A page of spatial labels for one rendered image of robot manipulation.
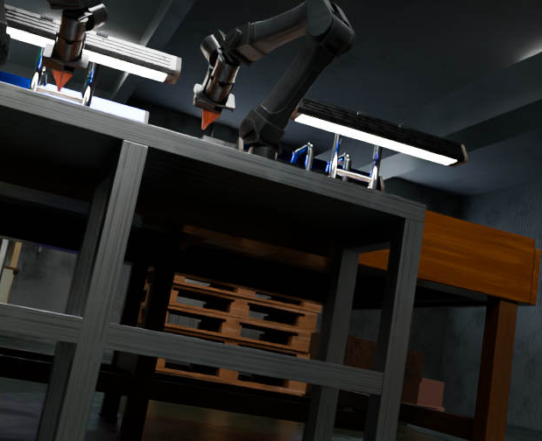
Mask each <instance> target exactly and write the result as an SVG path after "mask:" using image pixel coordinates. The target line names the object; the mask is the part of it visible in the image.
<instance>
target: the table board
mask: <svg viewBox="0 0 542 441"><path fill-rule="evenodd" d="M540 259H541V250H540V249H536V248H535V251H534V260H533V269H532V278H531V295H530V303H529V304H519V305H518V306H535V305H536V303H537V295H538V277H539V268H540ZM363 286H372V284H367V283H360V282H356V287H363ZM464 307H487V302H486V301H464V302H441V303H418V304H413V309H429V308H464ZM357 310H382V305H381V304H374V305H353V309H351V311H357Z"/></svg>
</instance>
